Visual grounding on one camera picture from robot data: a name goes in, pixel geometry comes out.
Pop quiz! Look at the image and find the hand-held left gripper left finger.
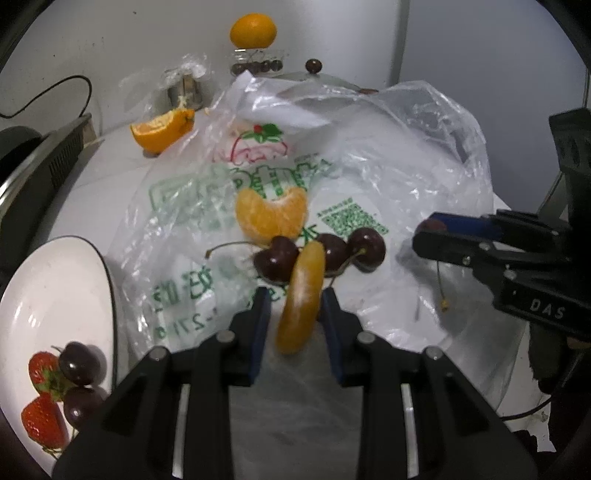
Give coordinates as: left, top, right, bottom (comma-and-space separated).
53, 286, 273, 480

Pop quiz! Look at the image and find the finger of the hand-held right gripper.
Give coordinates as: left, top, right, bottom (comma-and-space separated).
412, 229, 513, 282
429, 210, 564, 245

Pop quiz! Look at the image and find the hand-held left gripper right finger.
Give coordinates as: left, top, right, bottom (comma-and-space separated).
321, 287, 539, 480

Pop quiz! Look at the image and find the dark red cherry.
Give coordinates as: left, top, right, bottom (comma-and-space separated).
346, 227, 387, 268
205, 235, 301, 282
62, 387, 107, 428
59, 342, 108, 386
422, 219, 451, 310
318, 233, 351, 274

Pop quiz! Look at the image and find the single peeled orange segment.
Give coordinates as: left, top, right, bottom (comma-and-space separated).
276, 241, 326, 355

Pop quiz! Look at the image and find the clear printed plastic bag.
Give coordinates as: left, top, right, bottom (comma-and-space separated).
108, 76, 495, 416

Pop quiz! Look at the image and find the large peeled orange chunk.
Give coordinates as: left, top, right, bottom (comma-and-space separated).
235, 187, 309, 247

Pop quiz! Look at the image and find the white bowl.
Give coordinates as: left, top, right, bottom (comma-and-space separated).
0, 236, 118, 476

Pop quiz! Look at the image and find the red strawberry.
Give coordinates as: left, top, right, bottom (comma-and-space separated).
21, 394, 70, 450
28, 352, 65, 398

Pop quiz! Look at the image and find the saucepan lid brown knob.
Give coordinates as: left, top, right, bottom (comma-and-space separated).
277, 58, 365, 93

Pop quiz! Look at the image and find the orange peel with pulp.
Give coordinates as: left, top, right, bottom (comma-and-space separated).
130, 108, 195, 154

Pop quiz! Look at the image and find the small steel cup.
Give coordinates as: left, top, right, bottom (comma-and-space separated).
164, 69, 213, 112

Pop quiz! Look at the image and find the steel induction cooker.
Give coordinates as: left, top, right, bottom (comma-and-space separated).
0, 113, 93, 273

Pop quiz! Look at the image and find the small crumpled clear bag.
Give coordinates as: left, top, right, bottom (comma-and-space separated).
119, 53, 218, 112

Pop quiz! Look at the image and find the whole orange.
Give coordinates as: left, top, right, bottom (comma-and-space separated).
230, 13, 278, 49

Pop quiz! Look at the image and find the black wok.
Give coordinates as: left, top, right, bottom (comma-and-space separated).
0, 126, 44, 162

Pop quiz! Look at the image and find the black cooker power cable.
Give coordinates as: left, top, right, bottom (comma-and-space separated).
0, 75, 93, 118

